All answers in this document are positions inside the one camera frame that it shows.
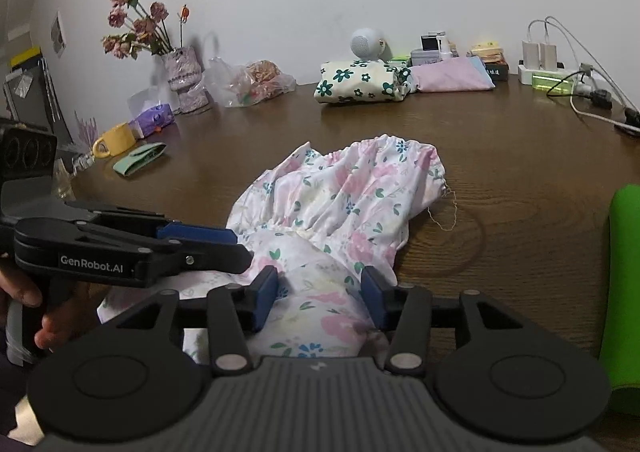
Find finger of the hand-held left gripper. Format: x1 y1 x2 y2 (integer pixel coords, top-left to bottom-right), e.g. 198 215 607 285
75 224 254 279
65 201 238 245

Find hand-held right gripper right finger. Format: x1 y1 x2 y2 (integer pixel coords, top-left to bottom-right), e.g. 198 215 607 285
361 266 521 375

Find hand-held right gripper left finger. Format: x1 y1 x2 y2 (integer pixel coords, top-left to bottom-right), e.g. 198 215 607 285
115 264 279 378

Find pink floral clothes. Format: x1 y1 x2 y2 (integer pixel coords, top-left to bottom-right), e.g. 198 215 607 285
97 134 458 365

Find cream green-flowered clothes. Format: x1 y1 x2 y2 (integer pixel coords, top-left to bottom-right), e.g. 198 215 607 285
314 59 415 104

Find person's left hand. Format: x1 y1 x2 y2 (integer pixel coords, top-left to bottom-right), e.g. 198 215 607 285
0 276 86 350

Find light green pouch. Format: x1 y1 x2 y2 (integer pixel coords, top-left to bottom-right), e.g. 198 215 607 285
112 142 167 176

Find yellow mug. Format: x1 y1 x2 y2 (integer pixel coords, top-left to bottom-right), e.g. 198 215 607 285
92 123 137 159

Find purple dried grass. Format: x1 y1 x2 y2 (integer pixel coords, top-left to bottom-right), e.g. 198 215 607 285
72 112 101 145

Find pink knitted vase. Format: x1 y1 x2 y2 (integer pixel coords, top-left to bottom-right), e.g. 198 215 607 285
165 47 211 114

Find grey refrigerator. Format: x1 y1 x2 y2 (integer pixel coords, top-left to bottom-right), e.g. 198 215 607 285
2 57 71 143

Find clear plastic snack bag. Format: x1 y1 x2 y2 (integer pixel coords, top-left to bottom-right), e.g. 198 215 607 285
202 57 297 108

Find dried rose bouquet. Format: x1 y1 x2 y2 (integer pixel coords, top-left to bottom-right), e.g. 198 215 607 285
101 0 193 60

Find folded plain pink cloth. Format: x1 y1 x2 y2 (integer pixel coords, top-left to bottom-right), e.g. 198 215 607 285
407 56 491 93

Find folded blue cloth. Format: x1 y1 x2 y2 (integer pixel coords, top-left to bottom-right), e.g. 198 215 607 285
470 56 497 89

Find bright green mat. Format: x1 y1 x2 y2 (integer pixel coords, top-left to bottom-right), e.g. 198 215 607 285
597 185 640 415

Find white round robot toy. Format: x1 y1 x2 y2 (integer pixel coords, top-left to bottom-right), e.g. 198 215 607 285
350 28 387 62

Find white power strip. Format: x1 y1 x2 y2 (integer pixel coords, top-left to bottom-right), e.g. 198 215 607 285
517 63 601 86

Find yellow snack box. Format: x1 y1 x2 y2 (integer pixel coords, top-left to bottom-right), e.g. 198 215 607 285
470 41 503 64

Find wall picture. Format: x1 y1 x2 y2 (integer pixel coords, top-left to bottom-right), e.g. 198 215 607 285
50 12 68 55

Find white cable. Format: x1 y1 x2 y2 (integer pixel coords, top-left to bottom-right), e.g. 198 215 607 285
570 82 640 131

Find grey charger cable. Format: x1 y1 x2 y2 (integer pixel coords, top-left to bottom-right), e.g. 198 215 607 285
530 16 640 113

